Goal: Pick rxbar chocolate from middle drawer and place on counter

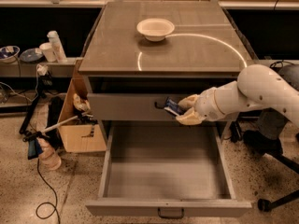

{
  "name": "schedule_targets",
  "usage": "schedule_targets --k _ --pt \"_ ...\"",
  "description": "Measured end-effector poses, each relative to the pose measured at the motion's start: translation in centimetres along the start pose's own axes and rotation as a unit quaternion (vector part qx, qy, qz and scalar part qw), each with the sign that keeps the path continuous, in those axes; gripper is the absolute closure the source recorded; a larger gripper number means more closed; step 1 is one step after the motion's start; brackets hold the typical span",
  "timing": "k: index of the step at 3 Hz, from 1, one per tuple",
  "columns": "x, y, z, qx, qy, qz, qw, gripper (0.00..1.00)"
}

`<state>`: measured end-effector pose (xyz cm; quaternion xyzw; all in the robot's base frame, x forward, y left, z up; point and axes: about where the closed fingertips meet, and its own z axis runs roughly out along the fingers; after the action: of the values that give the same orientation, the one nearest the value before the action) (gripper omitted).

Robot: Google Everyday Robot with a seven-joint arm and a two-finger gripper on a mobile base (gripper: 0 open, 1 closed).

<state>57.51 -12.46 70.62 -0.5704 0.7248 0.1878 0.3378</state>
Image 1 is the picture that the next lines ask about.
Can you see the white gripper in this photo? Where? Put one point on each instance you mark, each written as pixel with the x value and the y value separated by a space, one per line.
pixel 206 104

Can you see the grabber tool with blue handle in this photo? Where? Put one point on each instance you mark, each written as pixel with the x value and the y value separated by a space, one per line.
pixel 29 137

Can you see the white cylindrical can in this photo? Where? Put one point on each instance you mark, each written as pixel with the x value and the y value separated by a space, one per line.
pixel 57 46

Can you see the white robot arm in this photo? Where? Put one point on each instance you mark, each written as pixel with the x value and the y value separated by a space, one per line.
pixel 257 87

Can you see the white paper bowl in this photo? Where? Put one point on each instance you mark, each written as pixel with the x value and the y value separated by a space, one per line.
pixel 155 30

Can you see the white paper cup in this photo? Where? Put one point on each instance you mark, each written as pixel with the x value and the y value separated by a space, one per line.
pixel 48 52

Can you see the white power adapter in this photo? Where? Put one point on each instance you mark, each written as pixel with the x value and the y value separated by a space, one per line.
pixel 42 70

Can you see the blue plate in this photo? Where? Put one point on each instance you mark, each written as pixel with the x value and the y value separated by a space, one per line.
pixel 32 55

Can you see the black shoe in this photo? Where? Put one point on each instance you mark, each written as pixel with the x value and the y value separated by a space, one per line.
pixel 262 144

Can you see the grey drawer cabinet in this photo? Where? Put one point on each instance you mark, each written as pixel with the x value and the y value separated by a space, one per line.
pixel 204 50

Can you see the closed grey top drawer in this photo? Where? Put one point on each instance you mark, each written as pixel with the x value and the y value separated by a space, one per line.
pixel 131 106

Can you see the blue patterned bowl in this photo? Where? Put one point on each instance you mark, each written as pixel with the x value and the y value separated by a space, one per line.
pixel 9 54

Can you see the person leg in jeans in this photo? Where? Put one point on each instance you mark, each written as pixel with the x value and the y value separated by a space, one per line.
pixel 271 123

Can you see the clear plastic bottle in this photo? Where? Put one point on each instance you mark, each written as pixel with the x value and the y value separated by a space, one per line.
pixel 49 157

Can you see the crumpled paper in box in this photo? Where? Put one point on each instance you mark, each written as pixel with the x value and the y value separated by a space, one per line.
pixel 80 104

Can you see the dark blue rxbar wrapper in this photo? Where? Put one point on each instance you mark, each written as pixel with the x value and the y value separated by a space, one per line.
pixel 173 108

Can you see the open grey middle drawer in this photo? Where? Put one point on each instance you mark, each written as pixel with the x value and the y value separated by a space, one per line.
pixel 162 169

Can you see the cardboard box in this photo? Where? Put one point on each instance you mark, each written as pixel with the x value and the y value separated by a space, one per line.
pixel 79 136

